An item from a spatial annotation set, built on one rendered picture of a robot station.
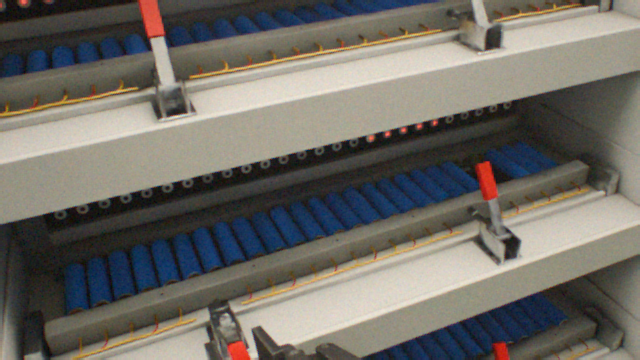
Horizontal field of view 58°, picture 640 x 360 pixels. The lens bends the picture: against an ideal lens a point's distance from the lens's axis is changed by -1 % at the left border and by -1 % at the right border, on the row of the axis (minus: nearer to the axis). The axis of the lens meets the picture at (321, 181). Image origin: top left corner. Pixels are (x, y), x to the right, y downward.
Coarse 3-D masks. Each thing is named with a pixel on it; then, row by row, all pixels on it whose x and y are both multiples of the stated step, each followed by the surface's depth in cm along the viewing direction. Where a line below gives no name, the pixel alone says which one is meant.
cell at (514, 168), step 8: (488, 152) 68; (496, 152) 67; (488, 160) 68; (496, 160) 67; (504, 160) 66; (504, 168) 65; (512, 168) 65; (520, 168) 64; (512, 176) 64; (520, 176) 63
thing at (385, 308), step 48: (432, 144) 68; (576, 144) 67; (240, 192) 61; (624, 192) 62; (528, 240) 57; (576, 240) 56; (624, 240) 58; (48, 288) 54; (336, 288) 52; (384, 288) 52; (432, 288) 52; (480, 288) 53; (528, 288) 56; (192, 336) 48; (288, 336) 48; (336, 336) 49; (384, 336) 51
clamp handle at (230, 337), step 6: (222, 318) 45; (228, 318) 46; (222, 324) 46; (228, 324) 46; (222, 330) 46; (228, 330) 45; (234, 330) 45; (228, 336) 44; (234, 336) 44; (228, 342) 44; (234, 342) 43; (240, 342) 43; (228, 348) 42; (234, 348) 42; (240, 348) 42; (234, 354) 41; (240, 354) 41; (246, 354) 41
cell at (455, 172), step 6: (450, 162) 66; (444, 168) 66; (450, 168) 65; (456, 168) 65; (450, 174) 65; (456, 174) 64; (462, 174) 64; (456, 180) 64; (462, 180) 63; (468, 180) 63; (474, 180) 63; (462, 186) 63; (468, 186) 62; (474, 186) 62; (468, 192) 62
